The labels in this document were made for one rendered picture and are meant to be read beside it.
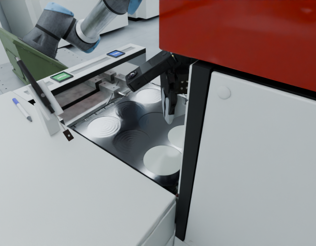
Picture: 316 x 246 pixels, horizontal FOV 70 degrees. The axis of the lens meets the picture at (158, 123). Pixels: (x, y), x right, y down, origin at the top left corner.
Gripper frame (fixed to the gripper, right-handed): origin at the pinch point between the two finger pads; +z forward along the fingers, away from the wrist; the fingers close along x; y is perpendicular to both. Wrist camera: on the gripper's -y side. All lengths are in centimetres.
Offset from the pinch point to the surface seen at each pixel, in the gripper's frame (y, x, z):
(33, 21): -104, 331, 44
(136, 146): -8.0, 0.0, 7.4
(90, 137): -19.9, 6.4, 7.3
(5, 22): -164, 399, 57
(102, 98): -16.0, 29.6, 8.6
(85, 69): -20.7, 38.7, 0.9
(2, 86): -60, 60, 14
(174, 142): 2.3, -1.1, 7.3
